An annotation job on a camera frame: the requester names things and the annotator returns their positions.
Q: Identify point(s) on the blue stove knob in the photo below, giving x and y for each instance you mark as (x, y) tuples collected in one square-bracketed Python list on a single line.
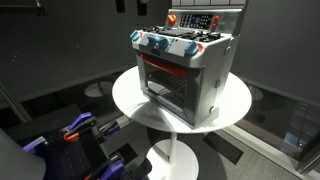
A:
[(161, 42), (191, 49), (135, 35)]

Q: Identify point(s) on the blue left stove knob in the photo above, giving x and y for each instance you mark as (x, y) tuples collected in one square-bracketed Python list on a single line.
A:
[(135, 35)]

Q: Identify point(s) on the orange panel button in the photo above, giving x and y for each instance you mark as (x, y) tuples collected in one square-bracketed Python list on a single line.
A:
[(216, 18), (214, 26)]

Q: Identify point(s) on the purple black clamp rig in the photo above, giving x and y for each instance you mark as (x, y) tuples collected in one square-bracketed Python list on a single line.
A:
[(67, 145)]

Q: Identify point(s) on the lower orange panel button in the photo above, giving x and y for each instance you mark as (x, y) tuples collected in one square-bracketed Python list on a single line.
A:
[(214, 26)]

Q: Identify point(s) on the top orange panel button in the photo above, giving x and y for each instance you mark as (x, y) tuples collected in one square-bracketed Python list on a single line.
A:
[(216, 18)]

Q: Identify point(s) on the grey toy stove oven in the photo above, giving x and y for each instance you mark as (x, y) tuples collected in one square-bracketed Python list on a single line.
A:
[(196, 96)]

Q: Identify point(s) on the blue middle stove knob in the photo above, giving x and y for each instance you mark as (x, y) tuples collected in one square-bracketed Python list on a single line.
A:
[(161, 42)]

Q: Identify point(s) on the blue right stove knob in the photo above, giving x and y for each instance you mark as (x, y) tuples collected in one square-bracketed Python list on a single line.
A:
[(191, 49)]

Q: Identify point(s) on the orange round stove knob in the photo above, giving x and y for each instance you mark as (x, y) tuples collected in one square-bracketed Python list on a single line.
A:
[(171, 19)]

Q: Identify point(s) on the red oven door handle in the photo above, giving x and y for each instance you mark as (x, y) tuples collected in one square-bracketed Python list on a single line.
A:
[(165, 67)]

